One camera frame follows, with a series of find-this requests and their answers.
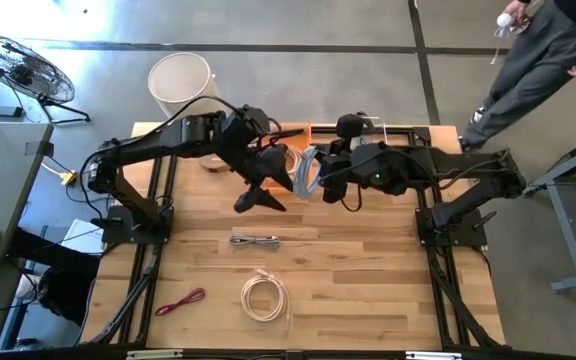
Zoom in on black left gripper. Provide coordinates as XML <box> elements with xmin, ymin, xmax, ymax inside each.
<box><xmin>227</xmin><ymin>137</ymin><xmax>294</xmax><ymax>214</ymax></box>

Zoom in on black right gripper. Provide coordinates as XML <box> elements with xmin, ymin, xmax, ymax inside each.
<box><xmin>313</xmin><ymin>144</ymin><xmax>354</xmax><ymax>205</ymax></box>

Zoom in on light grey braided cable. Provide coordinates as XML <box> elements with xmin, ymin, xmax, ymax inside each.
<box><xmin>291</xmin><ymin>144</ymin><xmax>323</xmax><ymax>202</ymax></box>

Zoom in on red braided cable bundle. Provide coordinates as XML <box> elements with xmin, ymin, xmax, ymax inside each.
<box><xmin>154</xmin><ymin>287</ymin><xmax>207</xmax><ymax>318</ymax></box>

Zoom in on orange translucent plastic bin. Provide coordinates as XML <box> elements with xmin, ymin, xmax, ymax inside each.
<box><xmin>260</xmin><ymin>122</ymin><xmax>315</xmax><ymax>194</ymax></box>

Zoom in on clear plastic bin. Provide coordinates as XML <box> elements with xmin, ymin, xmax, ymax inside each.
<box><xmin>360</xmin><ymin>117</ymin><xmax>389</xmax><ymax>149</ymax></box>

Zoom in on white shade table lamp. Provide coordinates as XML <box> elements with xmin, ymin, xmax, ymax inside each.
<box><xmin>146</xmin><ymin>51</ymin><xmax>233</xmax><ymax>174</ymax></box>

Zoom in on white paper sheet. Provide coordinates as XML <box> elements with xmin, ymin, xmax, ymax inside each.
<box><xmin>60</xmin><ymin>218</ymin><xmax>104</xmax><ymax>255</ymax></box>

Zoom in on yellow plug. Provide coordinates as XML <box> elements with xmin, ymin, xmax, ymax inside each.
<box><xmin>42</xmin><ymin>162</ymin><xmax>79</xmax><ymax>187</ymax></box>

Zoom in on white hand-held object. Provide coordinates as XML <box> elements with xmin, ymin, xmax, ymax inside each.
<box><xmin>490</xmin><ymin>12</ymin><xmax>517</xmax><ymax>65</ymax></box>

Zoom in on black floor fan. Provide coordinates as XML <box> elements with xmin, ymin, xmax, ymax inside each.
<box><xmin>0</xmin><ymin>33</ymin><xmax>92</xmax><ymax>125</ymax></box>

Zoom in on grey braided cable bundle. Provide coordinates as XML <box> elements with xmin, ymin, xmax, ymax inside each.
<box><xmin>228</xmin><ymin>233</ymin><xmax>282</xmax><ymax>251</ymax></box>

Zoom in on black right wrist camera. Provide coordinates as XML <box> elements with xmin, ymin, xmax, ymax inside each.
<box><xmin>335</xmin><ymin>113</ymin><xmax>369</xmax><ymax>144</ymax></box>

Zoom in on cream coiled USB cable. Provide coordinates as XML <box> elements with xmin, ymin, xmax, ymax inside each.
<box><xmin>239</xmin><ymin>268</ymin><xmax>291</xmax><ymax>332</ymax></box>

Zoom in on grey desk frame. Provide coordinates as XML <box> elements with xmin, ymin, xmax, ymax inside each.
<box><xmin>527</xmin><ymin>127</ymin><xmax>576</xmax><ymax>294</ymax></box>

